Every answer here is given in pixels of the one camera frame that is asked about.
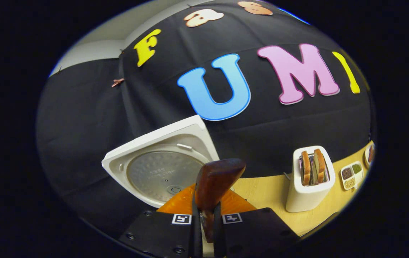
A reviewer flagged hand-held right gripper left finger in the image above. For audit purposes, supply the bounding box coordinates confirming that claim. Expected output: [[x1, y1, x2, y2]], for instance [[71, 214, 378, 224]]
[[119, 183, 203, 258]]

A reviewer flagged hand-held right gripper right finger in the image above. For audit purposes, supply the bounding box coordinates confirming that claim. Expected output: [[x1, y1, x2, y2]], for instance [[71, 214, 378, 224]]
[[213, 189, 298, 258]]

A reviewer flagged white rice cooker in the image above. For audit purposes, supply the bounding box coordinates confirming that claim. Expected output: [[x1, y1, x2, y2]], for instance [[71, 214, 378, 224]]
[[101, 115, 220, 209]]

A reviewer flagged brown wooden spoon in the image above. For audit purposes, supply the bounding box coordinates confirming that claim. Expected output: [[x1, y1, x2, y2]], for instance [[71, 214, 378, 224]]
[[194, 158, 247, 243]]

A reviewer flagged white toaster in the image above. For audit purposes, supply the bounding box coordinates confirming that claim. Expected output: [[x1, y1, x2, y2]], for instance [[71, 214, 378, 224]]
[[285, 146, 336, 213]]

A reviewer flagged toasted bread slice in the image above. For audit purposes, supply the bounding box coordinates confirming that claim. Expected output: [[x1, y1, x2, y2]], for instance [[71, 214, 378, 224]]
[[313, 148, 327, 184], [300, 150, 312, 186]]

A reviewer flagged white divided dish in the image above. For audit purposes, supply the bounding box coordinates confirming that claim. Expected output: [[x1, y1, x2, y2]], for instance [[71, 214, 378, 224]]
[[340, 161, 364, 191]]

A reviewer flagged black backdrop cloth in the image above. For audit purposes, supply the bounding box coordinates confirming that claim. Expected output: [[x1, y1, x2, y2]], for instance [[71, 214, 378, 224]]
[[35, 0, 375, 233]]

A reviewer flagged round white plate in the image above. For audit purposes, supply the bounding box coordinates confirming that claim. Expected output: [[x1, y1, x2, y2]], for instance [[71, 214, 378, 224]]
[[364, 143, 375, 169]]

